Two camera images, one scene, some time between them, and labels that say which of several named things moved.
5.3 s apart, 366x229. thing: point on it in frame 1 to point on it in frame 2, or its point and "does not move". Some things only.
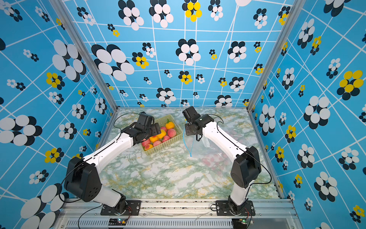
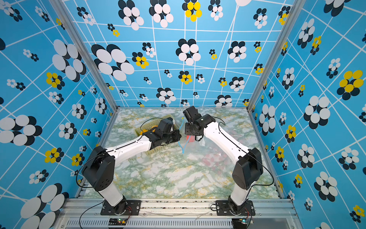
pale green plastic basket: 162,121 does not move
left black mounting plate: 133,208 does not move
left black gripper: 156,129 to 177,133
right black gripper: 187,130 does not move
